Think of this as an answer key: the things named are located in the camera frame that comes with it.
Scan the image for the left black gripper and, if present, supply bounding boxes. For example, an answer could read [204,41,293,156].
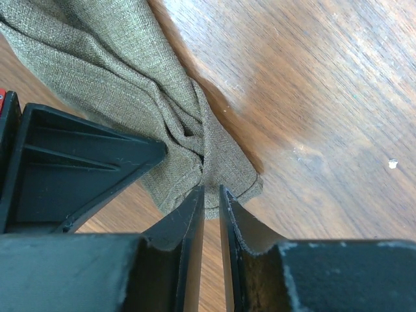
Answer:
[0,89,166,233]

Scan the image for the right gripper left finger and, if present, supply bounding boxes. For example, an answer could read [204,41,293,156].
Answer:
[1,187,204,311]

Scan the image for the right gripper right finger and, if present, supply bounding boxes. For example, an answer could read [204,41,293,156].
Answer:
[219,187,415,311]

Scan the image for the brown cloth napkin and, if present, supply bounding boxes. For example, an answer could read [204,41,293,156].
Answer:
[1,1,263,219]

